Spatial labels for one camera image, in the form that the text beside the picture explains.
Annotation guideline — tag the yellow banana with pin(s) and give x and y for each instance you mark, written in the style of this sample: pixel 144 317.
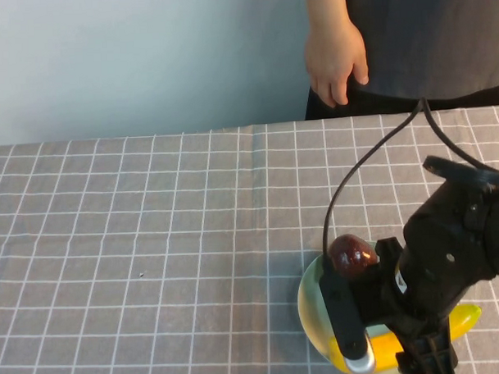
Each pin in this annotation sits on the yellow banana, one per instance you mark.
pixel 388 348

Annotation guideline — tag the person's right forearm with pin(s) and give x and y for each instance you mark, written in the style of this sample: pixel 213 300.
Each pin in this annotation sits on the person's right forearm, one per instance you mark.
pixel 327 5

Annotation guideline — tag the black trousers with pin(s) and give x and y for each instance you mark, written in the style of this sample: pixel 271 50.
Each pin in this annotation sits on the black trousers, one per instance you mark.
pixel 386 104

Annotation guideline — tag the grey shirt torso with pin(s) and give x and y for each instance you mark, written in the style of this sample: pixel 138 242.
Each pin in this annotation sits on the grey shirt torso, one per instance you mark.
pixel 432 33

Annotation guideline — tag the dark purple fruit with leaves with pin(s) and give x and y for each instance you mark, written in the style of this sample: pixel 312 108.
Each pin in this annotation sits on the dark purple fruit with leaves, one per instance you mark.
pixel 350 253

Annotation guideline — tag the grey checked tablecloth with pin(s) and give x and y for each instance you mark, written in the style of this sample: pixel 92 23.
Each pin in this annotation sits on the grey checked tablecloth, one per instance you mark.
pixel 153 239

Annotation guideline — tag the light green round plate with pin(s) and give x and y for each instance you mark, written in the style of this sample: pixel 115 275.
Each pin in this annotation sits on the light green round plate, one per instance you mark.
pixel 315 299

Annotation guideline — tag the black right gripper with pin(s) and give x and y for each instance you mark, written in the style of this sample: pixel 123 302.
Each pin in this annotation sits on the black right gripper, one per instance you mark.
pixel 436 250

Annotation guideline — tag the person's right hand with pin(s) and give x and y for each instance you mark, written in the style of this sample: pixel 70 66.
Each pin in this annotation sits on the person's right hand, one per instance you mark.
pixel 333 59

